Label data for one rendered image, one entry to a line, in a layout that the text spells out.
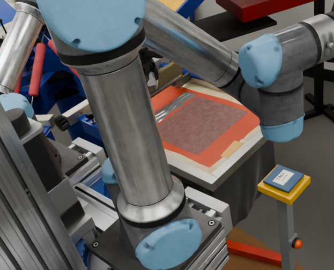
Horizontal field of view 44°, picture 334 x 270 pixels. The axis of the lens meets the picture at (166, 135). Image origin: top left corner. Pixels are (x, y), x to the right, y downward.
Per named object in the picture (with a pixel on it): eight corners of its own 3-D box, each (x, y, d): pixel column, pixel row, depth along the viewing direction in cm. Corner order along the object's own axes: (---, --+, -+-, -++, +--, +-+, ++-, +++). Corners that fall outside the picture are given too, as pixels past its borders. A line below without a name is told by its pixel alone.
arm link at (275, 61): (237, 83, 70) (231, 37, 65) (291, 61, 73) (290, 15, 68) (263, 102, 64) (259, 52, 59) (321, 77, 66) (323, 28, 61)
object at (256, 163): (279, 185, 200) (274, 112, 175) (221, 246, 178) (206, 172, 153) (273, 182, 202) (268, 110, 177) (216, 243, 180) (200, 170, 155)
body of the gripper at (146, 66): (132, 75, 182) (125, 50, 175) (146, 66, 186) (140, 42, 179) (143, 79, 177) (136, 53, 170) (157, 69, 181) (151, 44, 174)
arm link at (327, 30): (289, 18, 68) (322, 24, 61) (312, 9, 69) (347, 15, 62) (294, 60, 72) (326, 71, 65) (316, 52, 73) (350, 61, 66)
